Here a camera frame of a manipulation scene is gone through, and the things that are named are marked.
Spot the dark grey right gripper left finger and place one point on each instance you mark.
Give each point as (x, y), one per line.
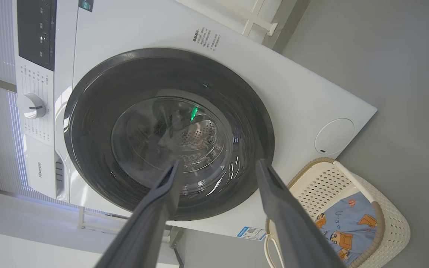
(143, 230)

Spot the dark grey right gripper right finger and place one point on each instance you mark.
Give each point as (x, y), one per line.
(289, 223)

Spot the blue patterned cloth garment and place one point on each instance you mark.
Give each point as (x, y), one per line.
(348, 219)

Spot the black round glass washer door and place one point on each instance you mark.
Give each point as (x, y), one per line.
(88, 149)

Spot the white front-load washing machine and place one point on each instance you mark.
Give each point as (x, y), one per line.
(292, 93)

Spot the white washing machine dial knob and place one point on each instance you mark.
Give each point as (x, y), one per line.
(34, 106)

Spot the blue energy label sticker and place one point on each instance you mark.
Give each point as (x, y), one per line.
(251, 233)

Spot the round white filter cover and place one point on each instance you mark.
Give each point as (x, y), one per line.
(334, 136)

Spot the cream perforated laundry basket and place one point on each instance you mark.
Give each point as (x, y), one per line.
(393, 223)

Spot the white metal frame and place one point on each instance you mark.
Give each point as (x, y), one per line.
(271, 29)

